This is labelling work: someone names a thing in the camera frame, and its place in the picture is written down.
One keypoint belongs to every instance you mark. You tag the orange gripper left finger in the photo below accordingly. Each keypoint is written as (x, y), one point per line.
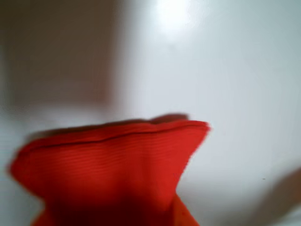
(40, 220)

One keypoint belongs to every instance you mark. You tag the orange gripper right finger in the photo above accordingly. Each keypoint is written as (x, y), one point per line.
(185, 216)

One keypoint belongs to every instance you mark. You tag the red bean bag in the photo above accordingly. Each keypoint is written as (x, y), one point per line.
(105, 164)

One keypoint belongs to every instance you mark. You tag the brown cardboard box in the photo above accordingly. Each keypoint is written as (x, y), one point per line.
(58, 58)

